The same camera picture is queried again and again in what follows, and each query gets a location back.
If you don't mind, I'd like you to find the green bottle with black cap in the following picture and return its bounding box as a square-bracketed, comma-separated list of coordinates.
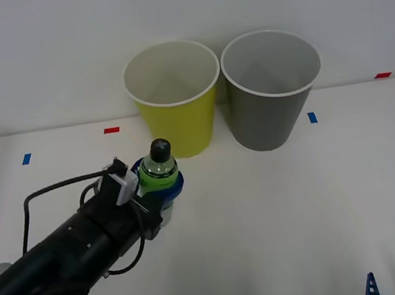
[134, 135, 188, 229]

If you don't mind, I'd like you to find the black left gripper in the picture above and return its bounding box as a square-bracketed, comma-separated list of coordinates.
[71, 152, 194, 262]

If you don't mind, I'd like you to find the yellow-green plastic bin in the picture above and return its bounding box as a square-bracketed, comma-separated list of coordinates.
[119, 35, 232, 166]

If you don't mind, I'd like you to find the grey plastic bin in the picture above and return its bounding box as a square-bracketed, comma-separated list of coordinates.
[217, 23, 332, 157]

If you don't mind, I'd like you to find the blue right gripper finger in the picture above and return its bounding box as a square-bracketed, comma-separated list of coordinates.
[361, 270, 381, 295]

